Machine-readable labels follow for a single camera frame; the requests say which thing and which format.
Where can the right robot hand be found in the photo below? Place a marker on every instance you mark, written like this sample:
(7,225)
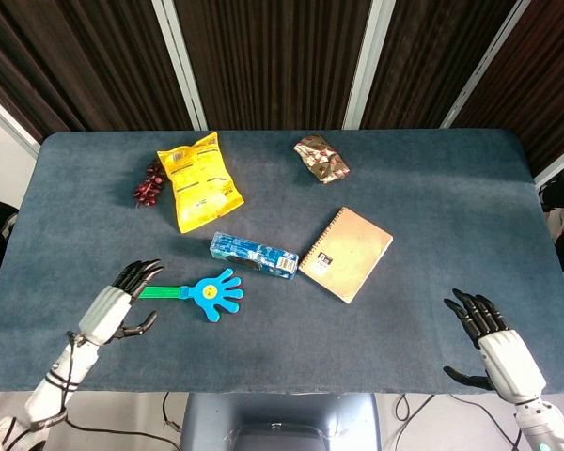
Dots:
(507,359)

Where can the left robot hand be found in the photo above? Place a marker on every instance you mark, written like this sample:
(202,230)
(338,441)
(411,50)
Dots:
(105,315)

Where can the hand-shaped plastic clapper toy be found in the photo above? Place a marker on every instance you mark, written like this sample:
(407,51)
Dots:
(211,293)

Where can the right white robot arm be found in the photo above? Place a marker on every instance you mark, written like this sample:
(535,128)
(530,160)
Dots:
(543,425)

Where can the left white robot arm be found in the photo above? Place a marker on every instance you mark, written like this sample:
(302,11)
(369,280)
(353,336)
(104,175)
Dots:
(51,390)

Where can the dark red grape bunch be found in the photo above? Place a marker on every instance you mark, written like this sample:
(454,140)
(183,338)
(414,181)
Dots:
(149,185)

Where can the blue cookie package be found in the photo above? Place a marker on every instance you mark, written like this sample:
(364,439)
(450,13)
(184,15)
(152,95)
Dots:
(254,256)

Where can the yellow snack bag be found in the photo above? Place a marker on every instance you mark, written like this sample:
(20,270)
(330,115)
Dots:
(200,183)

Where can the brown spiral notebook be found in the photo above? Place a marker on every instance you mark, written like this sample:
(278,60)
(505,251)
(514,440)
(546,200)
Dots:
(347,254)

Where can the crumpled camouflage wrapper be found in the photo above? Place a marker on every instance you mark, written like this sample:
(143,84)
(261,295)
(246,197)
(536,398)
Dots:
(321,158)

